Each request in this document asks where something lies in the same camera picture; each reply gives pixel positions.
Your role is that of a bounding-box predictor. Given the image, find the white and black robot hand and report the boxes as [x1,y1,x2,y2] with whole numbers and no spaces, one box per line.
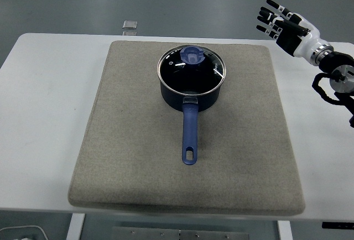
[256,0,334,66]

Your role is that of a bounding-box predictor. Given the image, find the glass pot lid blue knob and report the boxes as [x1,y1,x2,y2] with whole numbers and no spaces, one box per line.
[157,44,227,96]

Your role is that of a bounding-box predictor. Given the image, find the dark blue saucepan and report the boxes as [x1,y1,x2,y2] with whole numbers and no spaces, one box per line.
[159,79,225,166]

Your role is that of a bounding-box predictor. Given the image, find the beige fabric mat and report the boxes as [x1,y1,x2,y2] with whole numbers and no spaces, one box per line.
[67,40,306,216]

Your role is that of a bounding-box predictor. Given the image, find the black table control panel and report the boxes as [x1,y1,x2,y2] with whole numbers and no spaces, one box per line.
[321,221,354,229]

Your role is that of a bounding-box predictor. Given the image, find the white table leg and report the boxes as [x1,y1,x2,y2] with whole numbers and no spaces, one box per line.
[65,213,86,240]
[277,220,293,240]

